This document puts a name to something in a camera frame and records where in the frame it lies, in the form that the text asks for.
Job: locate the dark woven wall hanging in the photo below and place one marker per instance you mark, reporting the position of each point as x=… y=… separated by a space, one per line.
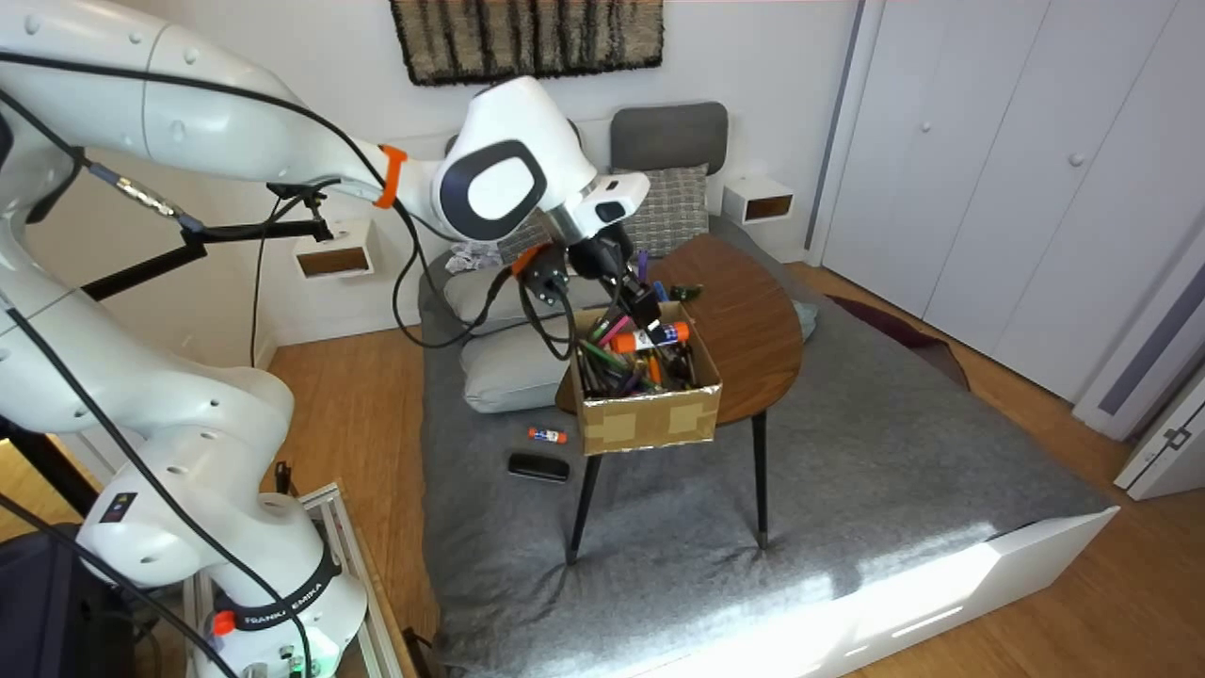
x=529 y=38

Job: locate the grey chair backrest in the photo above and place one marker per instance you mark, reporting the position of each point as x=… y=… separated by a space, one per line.
x=670 y=137

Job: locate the light grey pillow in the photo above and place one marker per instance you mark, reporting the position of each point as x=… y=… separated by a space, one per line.
x=510 y=375
x=471 y=295

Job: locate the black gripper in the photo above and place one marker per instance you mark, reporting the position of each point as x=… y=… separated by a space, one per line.
x=603 y=259

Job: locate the white wardrobe doors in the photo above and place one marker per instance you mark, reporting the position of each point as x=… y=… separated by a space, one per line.
x=1002 y=162

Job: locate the white room door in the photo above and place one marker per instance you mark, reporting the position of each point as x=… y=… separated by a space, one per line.
x=1150 y=363

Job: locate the cardboard box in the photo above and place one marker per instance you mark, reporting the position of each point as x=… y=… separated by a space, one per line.
x=646 y=418

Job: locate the black remote control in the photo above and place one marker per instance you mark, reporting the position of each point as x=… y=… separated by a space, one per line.
x=538 y=465

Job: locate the white bed frame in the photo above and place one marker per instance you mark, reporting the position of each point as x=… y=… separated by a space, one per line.
x=953 y=590

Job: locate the orange cap glue stick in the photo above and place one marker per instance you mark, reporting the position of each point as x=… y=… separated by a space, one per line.
x=654 y=338

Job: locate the black case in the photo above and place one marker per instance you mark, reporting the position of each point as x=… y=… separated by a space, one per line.
x=43 y=615

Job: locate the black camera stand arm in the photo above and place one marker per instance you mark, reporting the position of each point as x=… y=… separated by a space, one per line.
x=239 y=236

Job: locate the white wall shelf box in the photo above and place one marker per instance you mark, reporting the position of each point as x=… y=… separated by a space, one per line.
x=760 y=200
x=338 y=259

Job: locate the purple marker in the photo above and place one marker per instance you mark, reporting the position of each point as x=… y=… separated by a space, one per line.
x=646 y=264

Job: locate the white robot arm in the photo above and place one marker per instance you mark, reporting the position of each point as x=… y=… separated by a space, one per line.
x=165 y=414

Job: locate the small orange blue marker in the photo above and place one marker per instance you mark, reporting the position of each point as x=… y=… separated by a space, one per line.
x=548 y=433

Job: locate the pink highlighter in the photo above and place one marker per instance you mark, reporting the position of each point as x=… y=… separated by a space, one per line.
x=617 y=330

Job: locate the round wooden table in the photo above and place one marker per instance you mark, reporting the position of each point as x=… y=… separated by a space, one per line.
x=744 y=326

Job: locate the grey mattress cover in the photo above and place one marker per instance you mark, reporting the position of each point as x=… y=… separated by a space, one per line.
x=879 y=465

